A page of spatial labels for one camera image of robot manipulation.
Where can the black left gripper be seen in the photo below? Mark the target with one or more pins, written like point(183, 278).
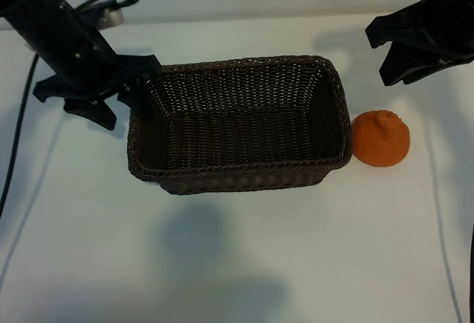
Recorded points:
point(85, 71)

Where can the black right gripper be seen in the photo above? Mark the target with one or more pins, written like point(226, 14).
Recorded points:
point(452, 26)

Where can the orange fruit with knobbly top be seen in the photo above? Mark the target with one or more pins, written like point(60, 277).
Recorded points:
point(381, 141)

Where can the dark brown wicker basket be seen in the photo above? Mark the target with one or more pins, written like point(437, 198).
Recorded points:
point(240, 138)

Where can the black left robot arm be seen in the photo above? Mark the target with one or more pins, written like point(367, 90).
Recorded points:
point(26, 0)

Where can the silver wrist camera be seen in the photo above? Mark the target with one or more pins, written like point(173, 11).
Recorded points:
point(111, 17)

